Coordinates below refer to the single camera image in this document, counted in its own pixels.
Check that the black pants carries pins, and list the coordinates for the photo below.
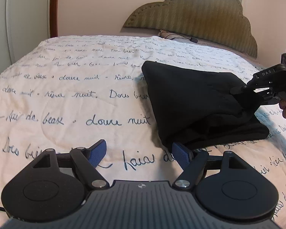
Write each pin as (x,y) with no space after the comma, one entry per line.
(195,105)

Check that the white wardrobe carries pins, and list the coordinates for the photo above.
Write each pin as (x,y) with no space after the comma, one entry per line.
(19,23)

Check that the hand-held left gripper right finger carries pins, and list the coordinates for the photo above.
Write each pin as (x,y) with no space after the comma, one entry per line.
(181,152)

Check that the brown wooden trim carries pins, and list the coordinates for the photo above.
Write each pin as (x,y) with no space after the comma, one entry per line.
(54,9)

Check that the olive padded headboard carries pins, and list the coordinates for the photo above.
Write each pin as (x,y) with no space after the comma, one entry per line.
(200,16)

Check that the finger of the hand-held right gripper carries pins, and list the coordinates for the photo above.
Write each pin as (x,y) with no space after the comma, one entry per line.
(268,97)
(267,75)

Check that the patterned pillow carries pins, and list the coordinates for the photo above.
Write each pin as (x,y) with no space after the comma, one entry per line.
(166,33)

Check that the white script-printed blanket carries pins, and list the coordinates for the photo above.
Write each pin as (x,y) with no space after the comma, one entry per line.
(73,105)

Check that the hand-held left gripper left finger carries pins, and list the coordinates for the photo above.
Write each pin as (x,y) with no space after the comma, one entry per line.
(99,151)

